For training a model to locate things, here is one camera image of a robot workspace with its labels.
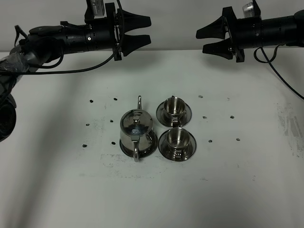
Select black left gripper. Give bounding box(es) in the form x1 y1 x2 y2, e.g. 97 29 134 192
84 3 152 57

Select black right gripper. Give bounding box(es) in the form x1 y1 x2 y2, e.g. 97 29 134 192
196 7 262 63

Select stainless steel teapot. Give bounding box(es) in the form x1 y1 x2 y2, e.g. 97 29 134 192
120 96 156 162

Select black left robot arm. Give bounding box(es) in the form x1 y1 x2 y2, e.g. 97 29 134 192
0 0 152 141

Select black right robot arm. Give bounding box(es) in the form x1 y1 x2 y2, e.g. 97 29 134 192
196 1 304 63

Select far stainless steel teacup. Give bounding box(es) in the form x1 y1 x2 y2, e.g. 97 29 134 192
163 97 186 124

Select stainless steel teacup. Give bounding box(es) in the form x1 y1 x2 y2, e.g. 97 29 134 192
166 127 190 153
163 97 186 124

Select far stainless steel saucer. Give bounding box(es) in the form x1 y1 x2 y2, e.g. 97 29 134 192
156 97 192 128

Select stainless steel saucer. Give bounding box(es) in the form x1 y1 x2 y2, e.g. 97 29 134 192
156 97 192 128
158 127 197 162

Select near stainless steel teacup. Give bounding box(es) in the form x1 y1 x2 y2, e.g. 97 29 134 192
166 127 190 153

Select near stainless steel saucer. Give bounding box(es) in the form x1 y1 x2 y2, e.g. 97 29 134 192
158 127 197 162

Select steel teapot saucer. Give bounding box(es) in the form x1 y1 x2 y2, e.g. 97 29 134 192
119 132 158 159

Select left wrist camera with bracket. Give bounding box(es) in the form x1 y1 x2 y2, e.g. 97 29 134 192
85 0 106 24

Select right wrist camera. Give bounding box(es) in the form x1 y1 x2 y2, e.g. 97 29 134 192
242 0 261 19

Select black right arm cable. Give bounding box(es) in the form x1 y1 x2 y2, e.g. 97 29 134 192
253 44 304 100

